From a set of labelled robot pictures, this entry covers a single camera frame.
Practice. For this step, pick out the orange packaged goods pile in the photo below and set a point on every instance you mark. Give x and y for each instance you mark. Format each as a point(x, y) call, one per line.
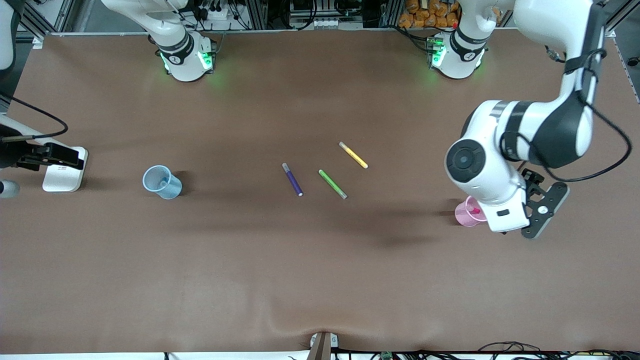
point(415, 17)

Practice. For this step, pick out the blue marker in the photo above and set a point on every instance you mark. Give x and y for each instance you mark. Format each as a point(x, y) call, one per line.
point(162, 184)

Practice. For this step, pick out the white lamp stand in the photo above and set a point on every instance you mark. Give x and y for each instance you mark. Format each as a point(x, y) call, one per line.
point(62, 177)

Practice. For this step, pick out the pink mesh cup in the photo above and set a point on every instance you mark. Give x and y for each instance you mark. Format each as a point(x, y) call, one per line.
point(462, 217)

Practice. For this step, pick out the purple marker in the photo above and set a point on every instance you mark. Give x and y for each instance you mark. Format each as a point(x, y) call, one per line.
point(292, 180)

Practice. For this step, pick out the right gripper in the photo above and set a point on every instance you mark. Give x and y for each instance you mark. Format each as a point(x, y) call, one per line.
point(9, 152)

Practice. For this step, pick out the aluminium frame profile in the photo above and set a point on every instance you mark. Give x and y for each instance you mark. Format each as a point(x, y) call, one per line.
point(617, 20)
point(37, 27)

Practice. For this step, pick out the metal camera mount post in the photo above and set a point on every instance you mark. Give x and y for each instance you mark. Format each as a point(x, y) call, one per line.
point(320, 350)

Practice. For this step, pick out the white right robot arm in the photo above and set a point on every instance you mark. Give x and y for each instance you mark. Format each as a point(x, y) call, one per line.
point(185, 65)

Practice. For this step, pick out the light blue mesh cup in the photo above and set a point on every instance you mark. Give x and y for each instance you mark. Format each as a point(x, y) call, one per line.
point(172, 191)

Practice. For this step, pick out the white power strip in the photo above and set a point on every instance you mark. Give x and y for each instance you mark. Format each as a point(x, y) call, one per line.
point(215, 14)
point(327, 23)

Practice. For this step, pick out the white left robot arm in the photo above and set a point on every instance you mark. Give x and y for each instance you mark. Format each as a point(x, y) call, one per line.
point(525, 130)

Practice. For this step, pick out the yellow marker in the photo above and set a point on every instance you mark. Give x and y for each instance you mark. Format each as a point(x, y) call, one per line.
point(353, 155)

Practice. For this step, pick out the pink marker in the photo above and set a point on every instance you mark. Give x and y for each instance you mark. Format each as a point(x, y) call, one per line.
point(475, 210)

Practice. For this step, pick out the green marker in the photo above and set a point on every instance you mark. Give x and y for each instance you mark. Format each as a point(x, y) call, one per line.
point(332, 184)

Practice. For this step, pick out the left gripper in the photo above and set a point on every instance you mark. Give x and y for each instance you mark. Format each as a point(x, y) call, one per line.
point(532, 177)

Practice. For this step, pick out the brown table mat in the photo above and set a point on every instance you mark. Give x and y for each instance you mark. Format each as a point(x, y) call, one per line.
point(320, 275)

